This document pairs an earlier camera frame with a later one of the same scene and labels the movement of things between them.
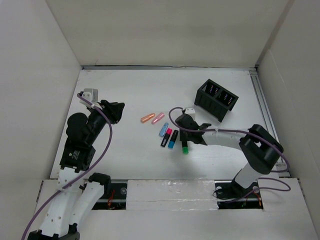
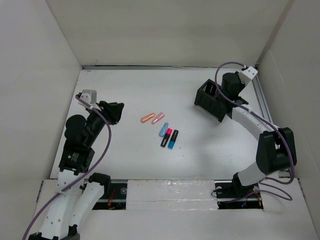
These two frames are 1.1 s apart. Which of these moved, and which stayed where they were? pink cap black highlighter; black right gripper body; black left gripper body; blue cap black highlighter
Moved: black right gripper body
Stayed: pink cap black highlighter; blue cap black highlighter; black left gripper body
